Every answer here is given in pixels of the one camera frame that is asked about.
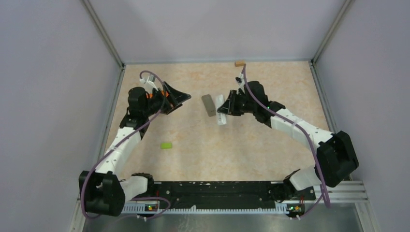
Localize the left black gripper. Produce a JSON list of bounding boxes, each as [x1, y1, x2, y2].
[[143, 81, 191, 116]]

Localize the tan wooden block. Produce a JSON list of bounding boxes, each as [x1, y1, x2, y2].
[[234, 60, 246, 67]]

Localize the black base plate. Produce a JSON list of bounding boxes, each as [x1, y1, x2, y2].
[[138, 181, 316, 212]]

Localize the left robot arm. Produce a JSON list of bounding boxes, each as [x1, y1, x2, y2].
[[79, 81, 191, 217]]

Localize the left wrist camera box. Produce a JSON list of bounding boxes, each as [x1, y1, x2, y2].
[[140, 75, 159, 94]]

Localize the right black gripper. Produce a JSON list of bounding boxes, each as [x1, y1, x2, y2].
[[219, 90, 256, 116]]

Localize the white remote control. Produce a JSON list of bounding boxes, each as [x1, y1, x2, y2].
[[201, 94, 216, 117], [215, 94, 227, 126]]

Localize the green block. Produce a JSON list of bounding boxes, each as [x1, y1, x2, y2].
[[160, 142, 173, 149]]

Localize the orange tape roll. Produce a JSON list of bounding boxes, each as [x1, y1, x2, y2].
[[146, 90, 170, 99]]

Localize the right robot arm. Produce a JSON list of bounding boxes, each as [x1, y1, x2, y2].
[[217, 81, 359, 199]]

